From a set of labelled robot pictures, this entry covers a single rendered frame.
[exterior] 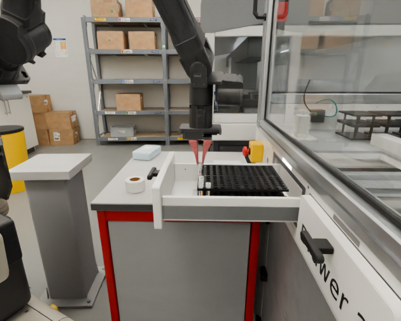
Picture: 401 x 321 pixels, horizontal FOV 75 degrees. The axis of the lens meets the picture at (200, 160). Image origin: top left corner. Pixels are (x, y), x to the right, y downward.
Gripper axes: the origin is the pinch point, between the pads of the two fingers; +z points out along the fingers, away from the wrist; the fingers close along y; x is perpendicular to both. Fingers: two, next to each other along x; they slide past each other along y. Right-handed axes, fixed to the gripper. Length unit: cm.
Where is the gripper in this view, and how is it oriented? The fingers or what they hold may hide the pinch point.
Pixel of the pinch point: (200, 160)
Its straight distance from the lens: 68.5
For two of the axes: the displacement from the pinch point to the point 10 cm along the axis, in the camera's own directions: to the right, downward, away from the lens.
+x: -0.3, 3.3, -9.4
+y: -10.0, -0.2, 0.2
